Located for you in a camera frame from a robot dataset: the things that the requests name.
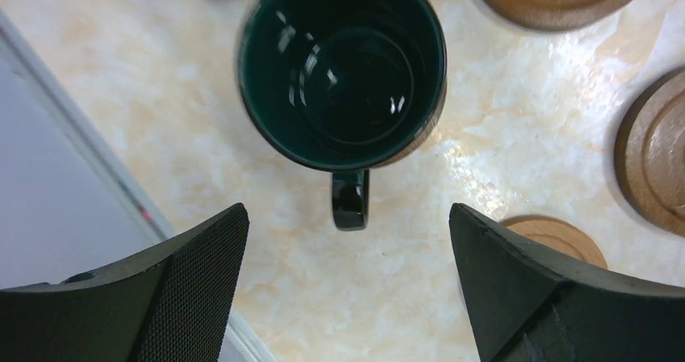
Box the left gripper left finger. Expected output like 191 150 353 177
1 204 250 361

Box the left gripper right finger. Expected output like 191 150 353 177
449 204 684 361

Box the dark green mug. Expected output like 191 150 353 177
237 0 448 231

